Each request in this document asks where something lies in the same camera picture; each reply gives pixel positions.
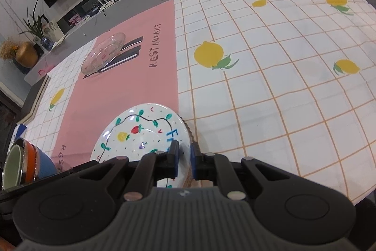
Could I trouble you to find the clear glass plate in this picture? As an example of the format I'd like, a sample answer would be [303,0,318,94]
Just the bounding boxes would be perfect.
[82,32,126,71]
[81,33,127,75]

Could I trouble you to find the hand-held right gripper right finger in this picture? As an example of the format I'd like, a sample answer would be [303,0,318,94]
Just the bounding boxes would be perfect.
[190,142,291,200]

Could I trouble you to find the dried flowers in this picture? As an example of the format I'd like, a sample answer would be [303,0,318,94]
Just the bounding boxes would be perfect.
[0,39,20,61]

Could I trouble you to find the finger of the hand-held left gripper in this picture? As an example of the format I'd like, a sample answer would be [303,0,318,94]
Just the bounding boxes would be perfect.
[0,160,100,202]

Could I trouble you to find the gold vase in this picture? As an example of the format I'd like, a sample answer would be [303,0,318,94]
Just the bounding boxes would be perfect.
[15,42,39,68]

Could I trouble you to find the steel bowl with orange outside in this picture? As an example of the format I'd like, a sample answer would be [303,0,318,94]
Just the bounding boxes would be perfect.
[6,138,41,185]

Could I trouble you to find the blue bowl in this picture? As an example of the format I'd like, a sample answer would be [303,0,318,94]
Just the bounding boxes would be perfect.
[29,145,59,181]

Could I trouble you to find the aloe plant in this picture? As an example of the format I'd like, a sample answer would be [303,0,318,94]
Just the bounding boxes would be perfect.
[19,0,50,40]

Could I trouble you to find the white fruit-painted plate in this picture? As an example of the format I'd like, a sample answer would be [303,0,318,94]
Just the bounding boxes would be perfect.
[90,103,191,188]

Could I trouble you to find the pink placemat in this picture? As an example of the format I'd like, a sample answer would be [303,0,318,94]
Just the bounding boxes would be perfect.
[51,0,180,172]

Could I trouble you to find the checked lemon-print tablecloth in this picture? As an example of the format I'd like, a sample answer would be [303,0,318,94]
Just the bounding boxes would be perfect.
[18,0,376,207]

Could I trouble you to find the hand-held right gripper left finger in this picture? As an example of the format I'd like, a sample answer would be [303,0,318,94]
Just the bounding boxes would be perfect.
[76,140,180,201]

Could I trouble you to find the green ceramic bowl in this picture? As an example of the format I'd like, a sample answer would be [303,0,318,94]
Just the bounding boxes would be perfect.
[1,146,24,190]

